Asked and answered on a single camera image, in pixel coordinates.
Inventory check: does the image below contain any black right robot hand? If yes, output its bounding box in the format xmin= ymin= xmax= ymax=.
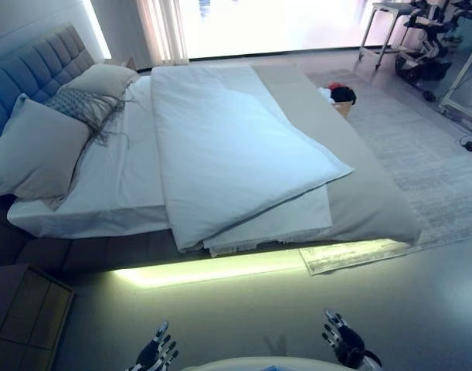
xmin=321 ymin=308 xmax=371 ymax=368

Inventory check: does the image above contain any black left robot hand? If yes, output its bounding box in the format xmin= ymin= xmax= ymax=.
xmin=127 ymin=319 xmax=180 ymax=371

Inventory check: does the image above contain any white duvet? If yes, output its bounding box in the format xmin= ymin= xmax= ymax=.
xmin=150 ymin=64 xmax=355 ymax=253

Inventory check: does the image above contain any grey robot torso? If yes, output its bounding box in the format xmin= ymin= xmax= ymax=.
xmin=180 ymin=355 xmax=339 ymax=371

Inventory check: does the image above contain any wooden nightstand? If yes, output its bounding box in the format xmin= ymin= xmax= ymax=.
xmin=104 ymin=56 xmax=138 ymax=73
xmin=0 ymin=262 xmax=75 ymax=371

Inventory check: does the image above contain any beige bedspread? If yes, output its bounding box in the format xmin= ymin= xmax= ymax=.
xmin=250 ymin=61 xmax=424 ymax=248

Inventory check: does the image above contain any white fitted sheet mattress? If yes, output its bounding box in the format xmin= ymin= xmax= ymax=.
xmin=6 ymin=73 xmax=171 ymax=239

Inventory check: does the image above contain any grey patterned rug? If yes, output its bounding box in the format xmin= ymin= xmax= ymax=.
xmin=299 ymin=68 xmax=472 ymax=276

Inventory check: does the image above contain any beige pillow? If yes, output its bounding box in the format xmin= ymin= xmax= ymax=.
xmin=65 ymin=63 xmax=140 ymax=97
xmin=0 ymin=94 xmax=92 ymax=212

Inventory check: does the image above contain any wicker laundry basket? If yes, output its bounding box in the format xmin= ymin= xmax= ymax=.
xmin=334 ymin=100 xmax=355 ymax=121

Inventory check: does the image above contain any dark garment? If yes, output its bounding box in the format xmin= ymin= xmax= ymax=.
xmin=330 ymin=87 xmax=358 ymax=105

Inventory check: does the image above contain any white metal rack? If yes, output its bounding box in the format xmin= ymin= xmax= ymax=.
xmin=438 ymin=38 xmax=472 ymax=134

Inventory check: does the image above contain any grey knit fringed cushion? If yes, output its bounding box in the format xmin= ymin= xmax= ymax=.
xmin=46 ymin=87 xmax=132 ymax=150

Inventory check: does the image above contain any black and white robot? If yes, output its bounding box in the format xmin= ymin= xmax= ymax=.
xmin=393 ymin=0 xmax=463 ymax=101

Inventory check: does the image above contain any tufted upholstered headboard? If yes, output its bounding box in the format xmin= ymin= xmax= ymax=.
xmin=0 ymin=22 xmax=97 ymax=150

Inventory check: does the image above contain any sheer curtain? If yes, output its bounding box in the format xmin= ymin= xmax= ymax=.
xmin=134 ymin=0 xmax=190 ymax=65

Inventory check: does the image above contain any brown upholstered bed frame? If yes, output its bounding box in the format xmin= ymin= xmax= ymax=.
xmin=0 ymin=195 xmax=306 ymax=274

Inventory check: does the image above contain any metal frame table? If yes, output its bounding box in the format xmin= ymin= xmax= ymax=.
xmin=358 ymin=0 xmax=414 ymax=70

